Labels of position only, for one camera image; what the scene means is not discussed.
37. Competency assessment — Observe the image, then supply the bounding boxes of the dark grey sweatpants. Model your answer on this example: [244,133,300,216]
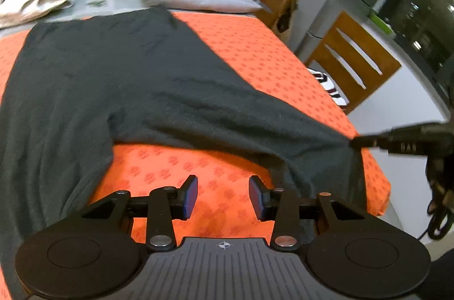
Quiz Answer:
[1,6,366,299]

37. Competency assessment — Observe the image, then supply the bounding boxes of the near wooden chair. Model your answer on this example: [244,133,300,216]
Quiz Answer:
[305,11,401,114]

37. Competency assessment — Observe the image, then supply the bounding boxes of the striped white garment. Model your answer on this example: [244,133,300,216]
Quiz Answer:
[307,68,347,109]

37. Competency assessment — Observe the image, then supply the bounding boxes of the orange floral table mat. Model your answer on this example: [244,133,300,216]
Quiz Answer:
[0,11,392,300]

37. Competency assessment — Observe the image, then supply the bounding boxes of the wooden chair with bag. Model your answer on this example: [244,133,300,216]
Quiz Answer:
[254,0,282,30]

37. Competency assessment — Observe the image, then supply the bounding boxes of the white folded padded jacket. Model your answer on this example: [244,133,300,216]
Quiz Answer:
[1,0,74,29]

